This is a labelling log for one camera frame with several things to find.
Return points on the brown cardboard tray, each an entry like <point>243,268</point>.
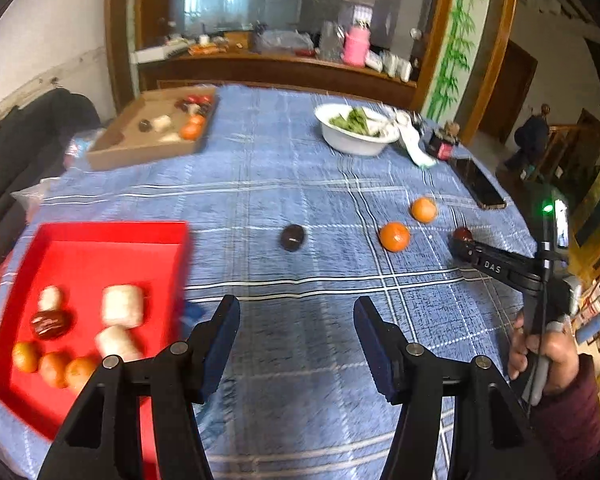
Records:
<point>130,152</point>

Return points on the black sofa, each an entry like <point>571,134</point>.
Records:
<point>40,150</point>

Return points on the small orange kumquat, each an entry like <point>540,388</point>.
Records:
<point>54,369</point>
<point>80,372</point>
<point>25,356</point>

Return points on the clear glass jar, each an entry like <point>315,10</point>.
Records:
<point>331,42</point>

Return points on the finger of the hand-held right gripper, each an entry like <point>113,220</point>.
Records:
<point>495,269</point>
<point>510,254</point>

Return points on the person's right forearm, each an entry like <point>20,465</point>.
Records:
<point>575,425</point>

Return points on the pink bottle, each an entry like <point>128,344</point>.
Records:
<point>356,45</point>

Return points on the person's right hand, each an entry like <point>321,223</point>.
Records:
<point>562,360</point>

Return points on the red tray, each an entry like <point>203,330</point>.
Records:
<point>105,260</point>

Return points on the wooden stair railing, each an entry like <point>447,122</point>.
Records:
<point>585,145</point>

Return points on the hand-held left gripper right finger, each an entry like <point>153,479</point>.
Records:
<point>375,345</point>

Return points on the small dark brown date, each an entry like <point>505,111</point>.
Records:
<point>50,324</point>
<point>182,105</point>

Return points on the green leafy vegetables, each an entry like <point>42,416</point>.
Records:
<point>355,119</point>

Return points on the orange mandarin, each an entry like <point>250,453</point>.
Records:
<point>191,131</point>
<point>394,236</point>
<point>197,120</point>
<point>423,209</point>

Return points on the large dark red date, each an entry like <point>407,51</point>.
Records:
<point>464,233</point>

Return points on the blue plaid tablecloth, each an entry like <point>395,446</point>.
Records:
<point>300,170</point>

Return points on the brown wooden door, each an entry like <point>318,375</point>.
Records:
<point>510,90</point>

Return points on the smartphone in brown case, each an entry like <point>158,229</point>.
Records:
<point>480,187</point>

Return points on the long white box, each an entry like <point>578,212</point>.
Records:
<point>157,53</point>

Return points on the white bowl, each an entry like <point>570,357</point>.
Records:
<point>350,142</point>

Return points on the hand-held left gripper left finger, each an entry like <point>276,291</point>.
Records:
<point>220,345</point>

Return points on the green bamboo wall sticker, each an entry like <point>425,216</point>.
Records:
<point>452,60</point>

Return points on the dark blue jacket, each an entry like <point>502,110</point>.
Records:
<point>527,137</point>

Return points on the wooden cabinet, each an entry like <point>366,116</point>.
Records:
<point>280,72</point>

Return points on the red and black jar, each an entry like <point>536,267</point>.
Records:
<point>442,149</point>

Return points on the crumpled clear plastic bag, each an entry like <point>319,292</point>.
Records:
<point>82,147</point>
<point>282,41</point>

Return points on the small red fruit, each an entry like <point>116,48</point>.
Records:
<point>197,98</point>

